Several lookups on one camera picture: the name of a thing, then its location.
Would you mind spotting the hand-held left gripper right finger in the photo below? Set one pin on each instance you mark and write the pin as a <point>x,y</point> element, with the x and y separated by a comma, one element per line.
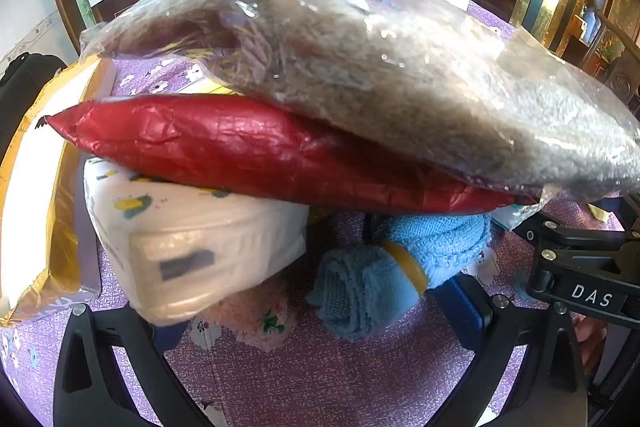
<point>467,312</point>

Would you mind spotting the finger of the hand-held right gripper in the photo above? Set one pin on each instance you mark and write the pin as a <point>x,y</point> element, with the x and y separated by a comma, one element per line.
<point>580,234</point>

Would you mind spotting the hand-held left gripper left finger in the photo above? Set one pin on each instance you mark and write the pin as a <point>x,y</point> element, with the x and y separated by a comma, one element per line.
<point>170,337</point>

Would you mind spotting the large white tissue pack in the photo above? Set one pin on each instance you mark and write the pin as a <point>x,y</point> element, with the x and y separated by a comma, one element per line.
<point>200,242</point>

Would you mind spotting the blue towel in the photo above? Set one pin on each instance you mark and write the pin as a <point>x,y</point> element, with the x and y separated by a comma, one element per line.
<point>360,287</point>

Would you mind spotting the yellow cardboard box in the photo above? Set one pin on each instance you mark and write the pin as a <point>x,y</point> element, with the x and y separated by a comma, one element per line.
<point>30,187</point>

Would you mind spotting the person's right hand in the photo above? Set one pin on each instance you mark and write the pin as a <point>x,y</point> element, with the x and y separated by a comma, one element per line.
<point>590,347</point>

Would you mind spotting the yellow rubber band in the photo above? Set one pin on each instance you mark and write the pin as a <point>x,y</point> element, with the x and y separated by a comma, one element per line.
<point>407,264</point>

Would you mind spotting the pink plush cloth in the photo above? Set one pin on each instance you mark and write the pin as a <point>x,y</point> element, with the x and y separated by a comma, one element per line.
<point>250,322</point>

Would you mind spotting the wooden chair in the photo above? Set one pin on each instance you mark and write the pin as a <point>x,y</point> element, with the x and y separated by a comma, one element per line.
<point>620,72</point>

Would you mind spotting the red foil bag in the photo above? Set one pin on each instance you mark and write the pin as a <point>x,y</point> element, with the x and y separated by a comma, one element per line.
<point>240,147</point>

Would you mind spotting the clear bag of grey plush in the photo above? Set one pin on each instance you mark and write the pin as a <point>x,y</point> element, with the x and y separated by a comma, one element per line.
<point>400,82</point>

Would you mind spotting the black bag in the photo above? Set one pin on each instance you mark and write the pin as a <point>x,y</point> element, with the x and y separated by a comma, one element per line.
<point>27,82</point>

